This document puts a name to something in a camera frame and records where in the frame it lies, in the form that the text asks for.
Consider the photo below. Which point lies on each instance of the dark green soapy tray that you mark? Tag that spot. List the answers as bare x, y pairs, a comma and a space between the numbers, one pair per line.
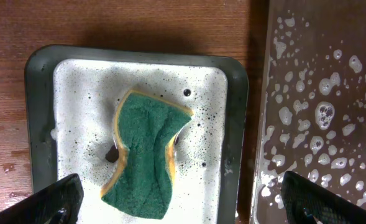
74, 95

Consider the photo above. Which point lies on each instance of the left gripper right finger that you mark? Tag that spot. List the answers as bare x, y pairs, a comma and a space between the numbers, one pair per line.
306, 202

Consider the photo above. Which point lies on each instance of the green and yellow sponge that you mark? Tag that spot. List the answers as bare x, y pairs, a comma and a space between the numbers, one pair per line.
145, 130

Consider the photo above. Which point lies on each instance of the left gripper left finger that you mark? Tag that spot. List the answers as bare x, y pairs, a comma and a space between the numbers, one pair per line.
60, 202

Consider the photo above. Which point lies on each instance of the brown plastic tray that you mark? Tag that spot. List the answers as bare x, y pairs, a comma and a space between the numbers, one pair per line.
313, 110

